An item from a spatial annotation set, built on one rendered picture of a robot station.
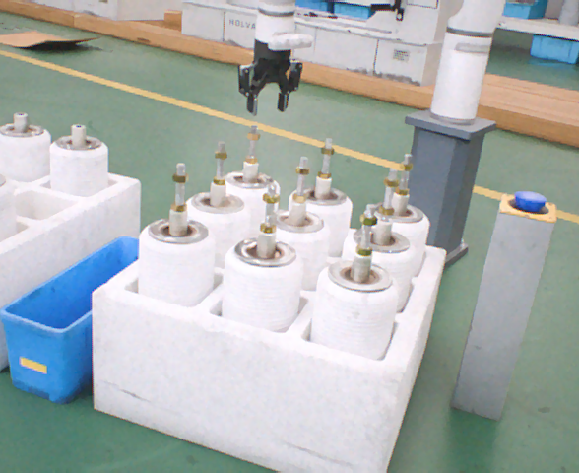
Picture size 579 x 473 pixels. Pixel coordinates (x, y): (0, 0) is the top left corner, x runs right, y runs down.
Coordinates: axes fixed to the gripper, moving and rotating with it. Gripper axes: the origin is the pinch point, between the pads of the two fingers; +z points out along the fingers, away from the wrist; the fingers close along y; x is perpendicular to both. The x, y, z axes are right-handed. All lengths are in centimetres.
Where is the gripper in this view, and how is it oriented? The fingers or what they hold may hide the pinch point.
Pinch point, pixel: (267, 106)
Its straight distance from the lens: 141.2
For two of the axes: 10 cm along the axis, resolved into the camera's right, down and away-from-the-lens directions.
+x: 5.2, 5.0, -7.0
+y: -8.5, 2.0, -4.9
